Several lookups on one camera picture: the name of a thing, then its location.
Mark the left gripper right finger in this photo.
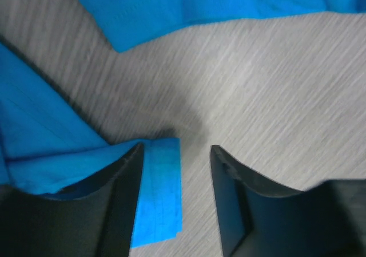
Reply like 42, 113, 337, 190
210, 145, 365, 256

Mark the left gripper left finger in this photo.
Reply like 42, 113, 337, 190
1, 144, 144, 256

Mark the blue t shirt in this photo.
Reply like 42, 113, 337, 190
1, 0, 365, 256

